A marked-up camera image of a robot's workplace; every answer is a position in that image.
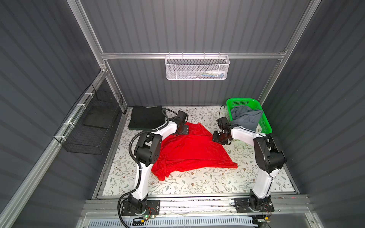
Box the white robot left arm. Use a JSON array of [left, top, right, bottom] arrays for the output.
[[127, 108, 189, 214]]

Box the green plastic laundry basket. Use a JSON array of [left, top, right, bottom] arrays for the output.
[[226, 98, 272, 134]]

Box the grey t-shirt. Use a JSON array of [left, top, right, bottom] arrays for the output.
[[231, 105, 263, 131]]

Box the white wire mesh basket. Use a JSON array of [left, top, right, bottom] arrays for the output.
[[164, 54, 230, 80]]

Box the white spray bottle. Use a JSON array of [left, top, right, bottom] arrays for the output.
[[201, 70, 226, 78]]

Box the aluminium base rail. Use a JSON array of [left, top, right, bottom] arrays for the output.
[[81, 193, 314, 217]]

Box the folded black t-shirt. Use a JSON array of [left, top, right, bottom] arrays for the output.
[[128, 106, 166, 130]]

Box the black wire basket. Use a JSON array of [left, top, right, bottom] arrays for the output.
[[54, 86, 123, 155]]

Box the white slotted cable duct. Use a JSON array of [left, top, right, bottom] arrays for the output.
[[87, 216, 254, 228]]

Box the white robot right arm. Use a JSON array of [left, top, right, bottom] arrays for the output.
[[213, 117, 287, 212]]

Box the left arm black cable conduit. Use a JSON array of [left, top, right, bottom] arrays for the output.
[[116, 107, 179, 228]]

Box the red t-shirt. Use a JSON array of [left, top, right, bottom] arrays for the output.
[[152, 123, 238, 181]]

